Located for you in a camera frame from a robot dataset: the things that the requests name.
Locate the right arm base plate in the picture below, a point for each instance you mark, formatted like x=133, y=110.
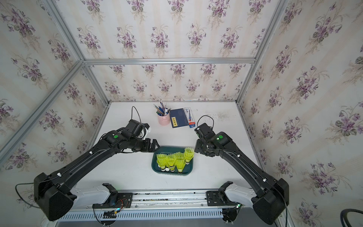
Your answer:
x=217, y=198

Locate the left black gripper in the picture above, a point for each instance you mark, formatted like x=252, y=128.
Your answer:
x=148, y=148

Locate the yellow shuttlecock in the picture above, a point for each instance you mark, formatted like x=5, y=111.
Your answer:
x=170, y=162
x=188, y=155
x=162, y=162
x=180, y=161

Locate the dark blue book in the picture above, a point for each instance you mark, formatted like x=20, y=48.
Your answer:
x=178, y=118

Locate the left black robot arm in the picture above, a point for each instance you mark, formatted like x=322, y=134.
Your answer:
x=56, y=194

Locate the aluminium front rail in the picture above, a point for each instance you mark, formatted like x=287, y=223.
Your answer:
x=173, y=199

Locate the dark teal storage tray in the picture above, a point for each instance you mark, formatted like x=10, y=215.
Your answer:
x=171, y=150

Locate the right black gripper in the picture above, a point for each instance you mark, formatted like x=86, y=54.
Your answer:
x=197, y=148

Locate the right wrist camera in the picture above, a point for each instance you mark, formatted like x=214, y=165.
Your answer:
x=204, y=132

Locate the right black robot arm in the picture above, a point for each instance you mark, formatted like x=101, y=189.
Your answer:
x=267, y=196

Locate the pink pen cup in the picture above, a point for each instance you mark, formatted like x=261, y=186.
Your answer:
x=164, y=120

